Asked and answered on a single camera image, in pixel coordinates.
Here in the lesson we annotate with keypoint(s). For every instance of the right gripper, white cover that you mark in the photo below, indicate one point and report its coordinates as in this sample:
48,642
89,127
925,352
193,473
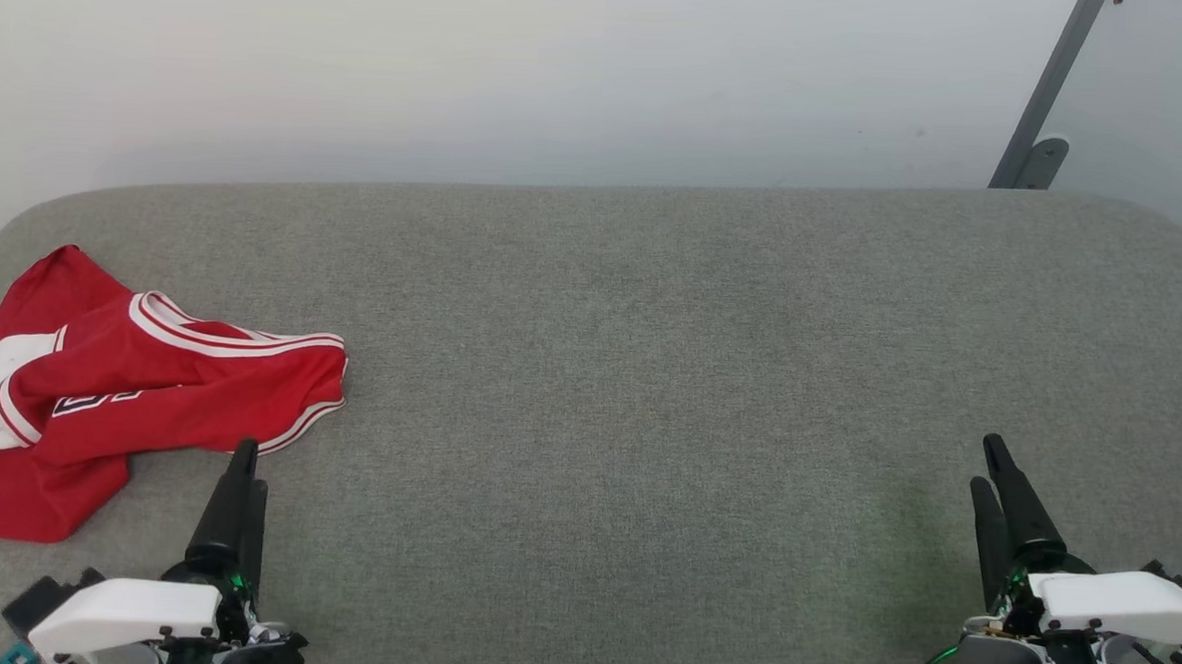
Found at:
1118,605

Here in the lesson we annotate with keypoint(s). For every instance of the left gripper, white cover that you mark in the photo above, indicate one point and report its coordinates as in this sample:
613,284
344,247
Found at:
125,611

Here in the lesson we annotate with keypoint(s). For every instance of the red and white jersey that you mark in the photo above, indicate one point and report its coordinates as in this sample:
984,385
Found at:
149,393

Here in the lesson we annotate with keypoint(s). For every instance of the grey fabric sofa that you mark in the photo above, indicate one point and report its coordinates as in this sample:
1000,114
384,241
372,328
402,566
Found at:
648,394

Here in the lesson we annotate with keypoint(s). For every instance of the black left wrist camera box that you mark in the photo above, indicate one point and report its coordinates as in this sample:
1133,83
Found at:
36,599

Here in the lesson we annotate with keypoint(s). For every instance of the grey metal pole with bracket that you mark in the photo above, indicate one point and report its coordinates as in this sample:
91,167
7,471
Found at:
1053,83

